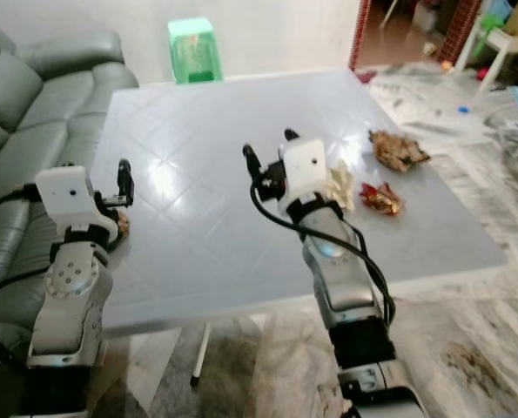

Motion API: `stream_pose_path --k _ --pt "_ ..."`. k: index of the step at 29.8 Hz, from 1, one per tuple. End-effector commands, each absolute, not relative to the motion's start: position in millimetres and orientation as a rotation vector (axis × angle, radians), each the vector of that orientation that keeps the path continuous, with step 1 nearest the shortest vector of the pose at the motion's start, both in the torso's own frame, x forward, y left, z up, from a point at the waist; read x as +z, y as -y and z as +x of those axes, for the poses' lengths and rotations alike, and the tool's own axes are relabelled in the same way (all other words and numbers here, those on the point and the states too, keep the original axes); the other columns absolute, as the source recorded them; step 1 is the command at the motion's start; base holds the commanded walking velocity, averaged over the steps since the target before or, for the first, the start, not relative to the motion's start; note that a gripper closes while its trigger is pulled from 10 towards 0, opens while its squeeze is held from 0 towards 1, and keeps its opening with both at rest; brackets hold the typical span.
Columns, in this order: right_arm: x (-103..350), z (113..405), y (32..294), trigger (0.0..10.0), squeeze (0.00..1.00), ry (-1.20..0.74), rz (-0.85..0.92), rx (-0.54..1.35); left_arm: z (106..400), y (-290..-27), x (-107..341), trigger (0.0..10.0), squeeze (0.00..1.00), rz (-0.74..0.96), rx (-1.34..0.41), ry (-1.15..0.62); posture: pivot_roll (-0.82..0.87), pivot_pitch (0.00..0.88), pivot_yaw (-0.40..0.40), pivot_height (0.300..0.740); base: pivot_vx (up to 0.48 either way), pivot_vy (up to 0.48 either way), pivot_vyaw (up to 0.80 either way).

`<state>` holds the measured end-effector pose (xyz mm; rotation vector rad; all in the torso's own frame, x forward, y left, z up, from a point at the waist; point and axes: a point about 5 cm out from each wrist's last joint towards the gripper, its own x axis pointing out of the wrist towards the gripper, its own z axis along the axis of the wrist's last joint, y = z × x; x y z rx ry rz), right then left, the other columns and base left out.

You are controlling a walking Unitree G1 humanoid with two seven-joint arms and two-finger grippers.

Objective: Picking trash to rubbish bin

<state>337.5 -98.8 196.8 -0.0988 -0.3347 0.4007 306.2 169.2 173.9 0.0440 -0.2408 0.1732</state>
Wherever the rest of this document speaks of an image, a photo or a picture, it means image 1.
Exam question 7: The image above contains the cream paper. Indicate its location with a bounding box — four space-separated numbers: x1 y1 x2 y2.
326 160 358 211

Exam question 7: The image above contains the brown crumpled paper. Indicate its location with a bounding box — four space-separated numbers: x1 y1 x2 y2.
368 129 432 172

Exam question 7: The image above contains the red crumpled wrapper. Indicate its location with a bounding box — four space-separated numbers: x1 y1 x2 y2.
360 182 405 217

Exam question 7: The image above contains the dark grey leather sofa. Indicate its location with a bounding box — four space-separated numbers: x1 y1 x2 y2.
0 16 139 388

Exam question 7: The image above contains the red brick pillar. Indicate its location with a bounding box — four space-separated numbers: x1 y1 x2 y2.
437 0 486 64
351 0 374 72

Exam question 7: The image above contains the green plastic stool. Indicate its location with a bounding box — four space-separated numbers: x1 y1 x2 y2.
167 17 225 86

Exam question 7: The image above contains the small white plastic table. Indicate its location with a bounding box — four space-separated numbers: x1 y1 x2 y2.
453 24 518 107

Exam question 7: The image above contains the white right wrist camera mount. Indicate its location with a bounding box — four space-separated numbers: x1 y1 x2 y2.
278 137 327 205

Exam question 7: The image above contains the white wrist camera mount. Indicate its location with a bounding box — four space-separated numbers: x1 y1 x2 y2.
34 165 108 238
278 137 327 205

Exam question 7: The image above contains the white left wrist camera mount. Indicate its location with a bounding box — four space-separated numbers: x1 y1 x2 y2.
34 165 108 238

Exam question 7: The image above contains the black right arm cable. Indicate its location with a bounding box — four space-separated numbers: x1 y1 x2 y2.
248 185 398 330

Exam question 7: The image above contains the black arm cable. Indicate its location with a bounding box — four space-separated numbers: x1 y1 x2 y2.
0 185 52 368
248 185 398 330

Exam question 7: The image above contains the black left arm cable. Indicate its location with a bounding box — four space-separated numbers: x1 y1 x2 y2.
0 185 52 368

